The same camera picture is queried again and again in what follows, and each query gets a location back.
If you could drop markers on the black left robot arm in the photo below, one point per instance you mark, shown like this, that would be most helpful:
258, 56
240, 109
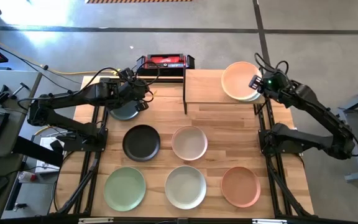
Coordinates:
73, 96

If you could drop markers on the white box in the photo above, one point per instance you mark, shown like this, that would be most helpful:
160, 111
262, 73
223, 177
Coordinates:
50, 168

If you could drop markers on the pale blue-green plate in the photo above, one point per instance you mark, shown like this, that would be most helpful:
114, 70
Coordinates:
256, 97

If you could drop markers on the wooden shelf with black legs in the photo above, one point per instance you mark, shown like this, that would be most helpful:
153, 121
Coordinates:
204, 87

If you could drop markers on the pale pink plate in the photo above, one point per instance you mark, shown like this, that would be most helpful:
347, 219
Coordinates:
189, 143

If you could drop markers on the red and black jobsite radio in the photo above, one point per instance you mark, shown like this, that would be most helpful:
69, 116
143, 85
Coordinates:
166, 60

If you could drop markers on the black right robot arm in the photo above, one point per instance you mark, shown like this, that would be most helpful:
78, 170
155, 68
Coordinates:
322, 113

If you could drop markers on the black angled bar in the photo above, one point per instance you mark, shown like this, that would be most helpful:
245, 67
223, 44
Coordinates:
36, 151

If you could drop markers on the peach plate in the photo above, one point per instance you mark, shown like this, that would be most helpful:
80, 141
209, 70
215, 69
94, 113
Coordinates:
238, 81

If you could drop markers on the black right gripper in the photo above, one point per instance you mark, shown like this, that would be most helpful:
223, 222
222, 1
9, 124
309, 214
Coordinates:
273, 84

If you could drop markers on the light green plate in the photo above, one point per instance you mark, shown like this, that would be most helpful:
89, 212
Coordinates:
125, 189

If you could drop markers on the black plate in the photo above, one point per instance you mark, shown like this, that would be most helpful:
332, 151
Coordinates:
141, 143

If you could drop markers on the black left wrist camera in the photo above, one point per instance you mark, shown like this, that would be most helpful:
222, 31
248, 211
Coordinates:
126, 74

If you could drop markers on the black aluminium rig frame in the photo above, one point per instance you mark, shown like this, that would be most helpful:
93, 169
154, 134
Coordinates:
172, 80

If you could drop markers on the white metal bracket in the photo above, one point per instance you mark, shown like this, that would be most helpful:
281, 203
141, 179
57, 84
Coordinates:
95, 221
269, 221

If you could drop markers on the grey desk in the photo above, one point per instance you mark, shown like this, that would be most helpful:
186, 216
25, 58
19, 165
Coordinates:
14, 77

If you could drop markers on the dark teal plate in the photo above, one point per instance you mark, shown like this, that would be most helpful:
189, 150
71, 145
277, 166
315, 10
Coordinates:
123, 113

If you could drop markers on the clear plastic bottle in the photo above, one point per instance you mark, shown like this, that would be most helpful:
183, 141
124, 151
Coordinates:
26, 177

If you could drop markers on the grey-white plate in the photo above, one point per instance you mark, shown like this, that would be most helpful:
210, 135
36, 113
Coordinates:
185, 187

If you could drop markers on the terracotta plate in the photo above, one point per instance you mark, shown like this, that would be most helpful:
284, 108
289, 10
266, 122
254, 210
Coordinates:
240, 187

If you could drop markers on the small black floor part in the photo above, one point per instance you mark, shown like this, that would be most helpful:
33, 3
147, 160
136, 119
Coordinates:
20, 206

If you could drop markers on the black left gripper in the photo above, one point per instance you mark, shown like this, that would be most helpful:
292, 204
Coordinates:
135, 91

